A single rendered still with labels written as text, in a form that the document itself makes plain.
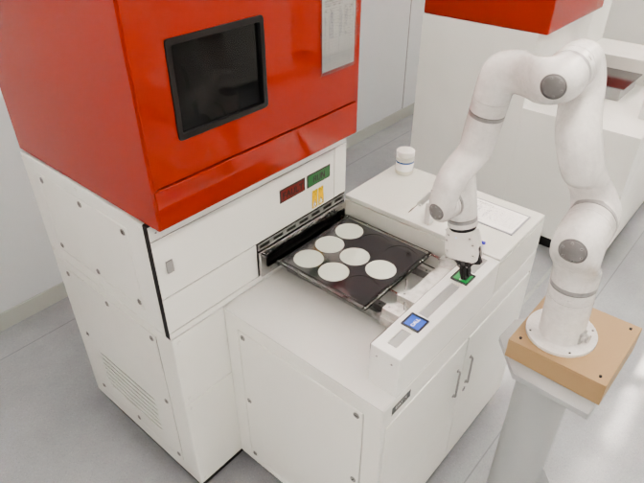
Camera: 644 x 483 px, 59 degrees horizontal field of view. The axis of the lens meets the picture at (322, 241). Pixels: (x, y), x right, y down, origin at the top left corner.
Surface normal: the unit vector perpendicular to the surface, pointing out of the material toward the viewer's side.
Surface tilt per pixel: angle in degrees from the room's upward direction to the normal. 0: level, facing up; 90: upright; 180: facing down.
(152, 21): 90
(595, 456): 0
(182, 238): 90
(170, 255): 90
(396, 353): 0
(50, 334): 0
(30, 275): 90
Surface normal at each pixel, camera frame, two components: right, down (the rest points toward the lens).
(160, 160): 0.76, 0.37
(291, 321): 0.00, -0.82
